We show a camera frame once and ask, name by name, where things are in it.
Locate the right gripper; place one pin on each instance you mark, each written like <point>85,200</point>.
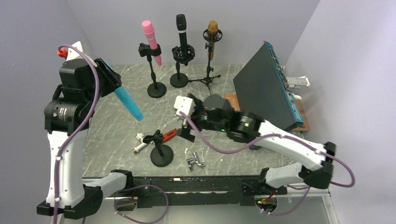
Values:
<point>199,107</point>

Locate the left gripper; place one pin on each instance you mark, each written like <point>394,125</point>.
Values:
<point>113,79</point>

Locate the blue toy microphone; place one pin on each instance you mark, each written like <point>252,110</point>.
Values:
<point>129,104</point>

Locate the black front microphone stand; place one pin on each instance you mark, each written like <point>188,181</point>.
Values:
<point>161,155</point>

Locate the black stand for pink microphone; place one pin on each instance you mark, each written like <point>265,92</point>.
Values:
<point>155,89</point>

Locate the pink toy microphone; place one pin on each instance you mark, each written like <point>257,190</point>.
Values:
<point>154,48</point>

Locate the black toy microphone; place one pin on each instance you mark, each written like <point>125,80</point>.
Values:
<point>182,27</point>

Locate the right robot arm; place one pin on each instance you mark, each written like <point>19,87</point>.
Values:
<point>313,161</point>

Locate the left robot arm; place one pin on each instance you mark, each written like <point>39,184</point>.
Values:
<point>67,120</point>

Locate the black tripod microphone stand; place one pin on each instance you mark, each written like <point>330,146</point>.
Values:
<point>207,80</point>

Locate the gold microphone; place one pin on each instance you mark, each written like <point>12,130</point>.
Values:
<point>212,31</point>

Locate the chrome faucet fitting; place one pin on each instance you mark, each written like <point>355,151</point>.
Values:
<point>194,160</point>

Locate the white plastic tap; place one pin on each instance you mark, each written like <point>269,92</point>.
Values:
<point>139,137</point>

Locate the wooden board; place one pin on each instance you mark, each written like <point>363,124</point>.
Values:
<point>232,98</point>

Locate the red handled adjustable wrench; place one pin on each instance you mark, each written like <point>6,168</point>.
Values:
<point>169,135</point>

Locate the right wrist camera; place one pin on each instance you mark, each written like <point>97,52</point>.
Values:
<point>185,105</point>

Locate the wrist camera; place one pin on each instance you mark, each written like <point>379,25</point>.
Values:
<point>185,105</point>
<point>71,54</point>

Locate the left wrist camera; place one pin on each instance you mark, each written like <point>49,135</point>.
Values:
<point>71,54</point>

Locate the black shock mount stand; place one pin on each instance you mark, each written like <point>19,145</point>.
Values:
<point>180,80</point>

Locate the dark grey network switch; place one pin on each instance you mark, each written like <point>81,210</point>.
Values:
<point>262,88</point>

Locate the metal rack bracket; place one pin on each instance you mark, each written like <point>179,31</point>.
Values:
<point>298,82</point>

